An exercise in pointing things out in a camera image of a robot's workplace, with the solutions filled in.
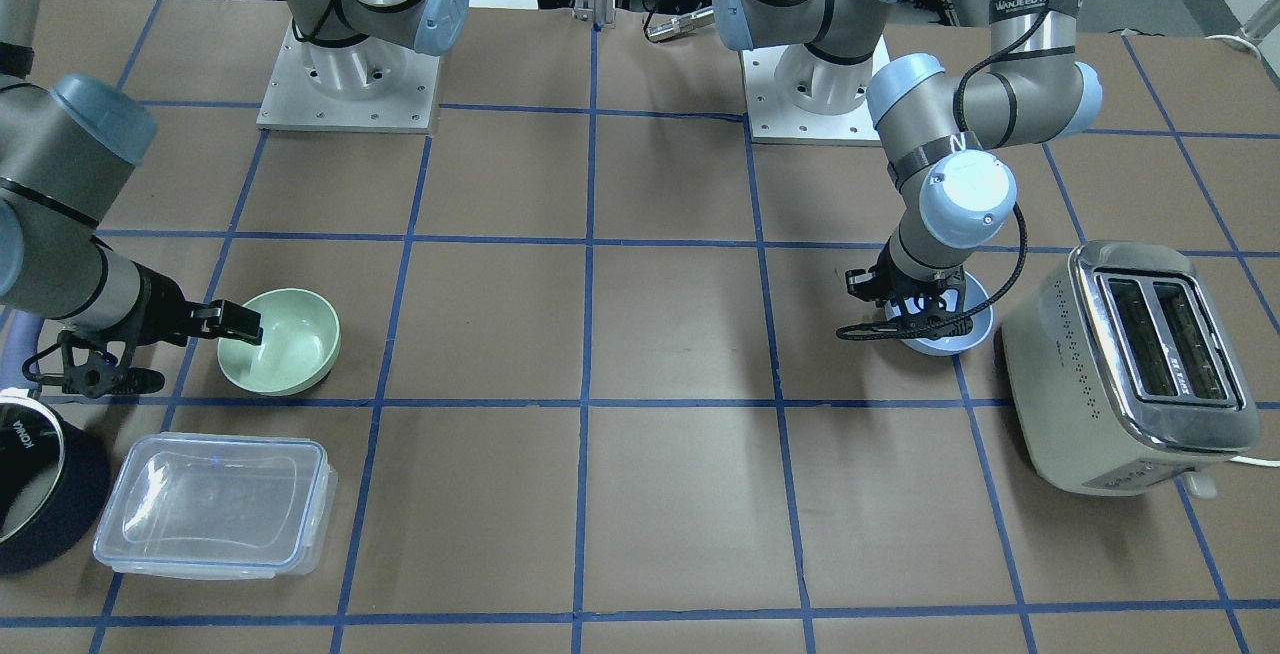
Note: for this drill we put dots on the clear plastic food container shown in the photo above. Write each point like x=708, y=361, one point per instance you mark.
x=218, y=507

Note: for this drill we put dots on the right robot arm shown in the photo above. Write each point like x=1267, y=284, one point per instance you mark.
x=81, y=309

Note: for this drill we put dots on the green bowl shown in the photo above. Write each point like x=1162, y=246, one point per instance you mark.
x=300, y=344

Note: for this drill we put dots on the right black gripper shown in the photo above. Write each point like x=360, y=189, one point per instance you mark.
x=157, y=309

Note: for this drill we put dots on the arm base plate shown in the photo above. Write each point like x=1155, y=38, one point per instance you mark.
x=370, y=87
x=793, y=98

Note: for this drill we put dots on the silver toaster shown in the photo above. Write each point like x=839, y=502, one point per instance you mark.
x=1123, y=376

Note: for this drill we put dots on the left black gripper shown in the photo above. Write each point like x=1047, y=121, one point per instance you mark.
x=899, y=284

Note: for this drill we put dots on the blue saucepan with glass lid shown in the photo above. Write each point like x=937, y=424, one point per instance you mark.
x=54, y=477

